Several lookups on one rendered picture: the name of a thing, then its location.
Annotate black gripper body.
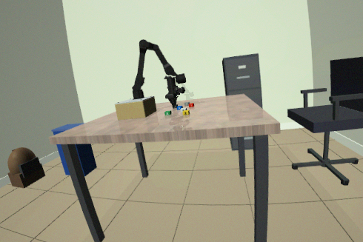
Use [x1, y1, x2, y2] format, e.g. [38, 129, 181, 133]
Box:
[165, 84, 180, 98]

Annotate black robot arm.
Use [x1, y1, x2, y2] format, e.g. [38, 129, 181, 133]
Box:
[132, 39, 186, 99]

